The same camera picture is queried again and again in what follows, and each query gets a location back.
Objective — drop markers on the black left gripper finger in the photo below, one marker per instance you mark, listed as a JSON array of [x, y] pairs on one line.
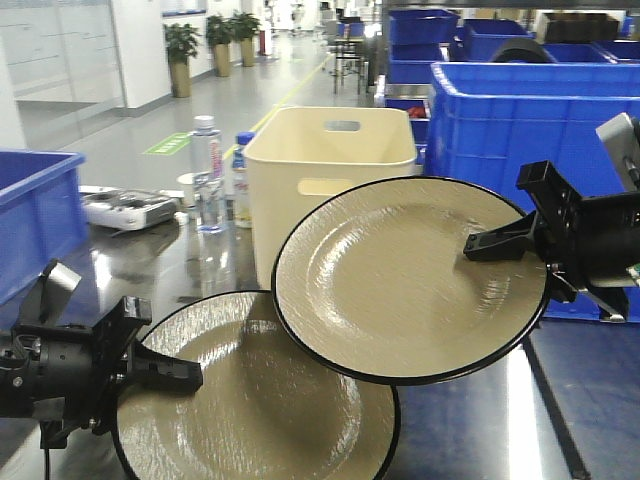
[[153, 370]]

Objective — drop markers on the white paper cup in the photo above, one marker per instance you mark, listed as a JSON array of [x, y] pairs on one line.
[[185, 182]]

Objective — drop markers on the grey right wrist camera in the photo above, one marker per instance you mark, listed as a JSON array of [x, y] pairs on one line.
[[620, 137]]

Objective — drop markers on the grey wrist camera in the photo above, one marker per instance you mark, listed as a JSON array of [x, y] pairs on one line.
[[49, 296], [620, 137]]

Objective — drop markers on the blue crate left edge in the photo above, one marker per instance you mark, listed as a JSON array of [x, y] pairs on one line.
[[42, 216]]

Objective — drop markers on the grey white handheld device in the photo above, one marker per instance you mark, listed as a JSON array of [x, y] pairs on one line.
[[128, 210]]

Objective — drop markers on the large blue plastic crate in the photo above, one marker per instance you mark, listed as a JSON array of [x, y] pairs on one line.
[[489, 119]]

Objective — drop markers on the clear water bottle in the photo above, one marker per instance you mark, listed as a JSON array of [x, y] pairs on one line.
[[207, 170]]

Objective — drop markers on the cream plastic basket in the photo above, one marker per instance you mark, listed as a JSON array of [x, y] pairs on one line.
[[305, 155]]

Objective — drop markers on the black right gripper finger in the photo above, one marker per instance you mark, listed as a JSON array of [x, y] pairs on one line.
[[505, 243]]

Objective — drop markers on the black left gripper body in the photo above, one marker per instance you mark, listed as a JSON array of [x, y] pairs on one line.
[[58, 375]]

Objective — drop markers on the potted plant gold pot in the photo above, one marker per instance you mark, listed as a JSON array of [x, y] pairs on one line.
[[245, 27], [219, 35], [181, 42]]

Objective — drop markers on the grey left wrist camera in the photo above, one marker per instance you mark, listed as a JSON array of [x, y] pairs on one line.
[[49, 296]]

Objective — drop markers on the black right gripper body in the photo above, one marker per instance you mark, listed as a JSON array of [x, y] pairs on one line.
[[589, 244]]

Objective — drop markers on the blue-capped bottle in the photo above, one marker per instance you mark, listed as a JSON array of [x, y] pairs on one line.
[[242, 214]]

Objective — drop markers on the beige plate black-rimmed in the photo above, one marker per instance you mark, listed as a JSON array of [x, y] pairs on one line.
[[265, 410], [375, 284]]

